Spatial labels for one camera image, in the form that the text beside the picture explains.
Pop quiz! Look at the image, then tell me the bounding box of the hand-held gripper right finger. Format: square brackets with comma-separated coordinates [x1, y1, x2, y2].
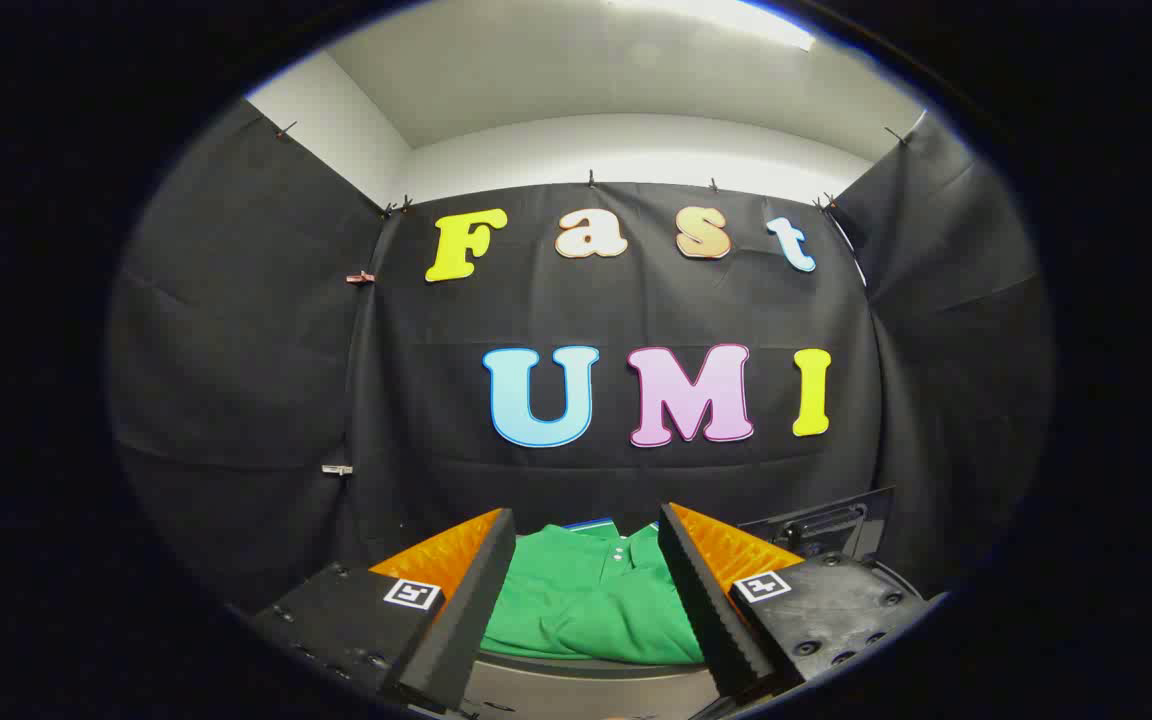
[657, 501, 929, 703]

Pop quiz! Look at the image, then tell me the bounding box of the green polo shirt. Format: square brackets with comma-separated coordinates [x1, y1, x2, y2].
[481, 519, 707, 667]

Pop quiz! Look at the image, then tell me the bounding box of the black backdrop cloth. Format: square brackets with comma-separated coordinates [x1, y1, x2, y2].
[106, 100, 1055, 616]

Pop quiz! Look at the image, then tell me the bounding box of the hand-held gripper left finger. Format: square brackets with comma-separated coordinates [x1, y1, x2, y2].
[249, 507, 518, 715]

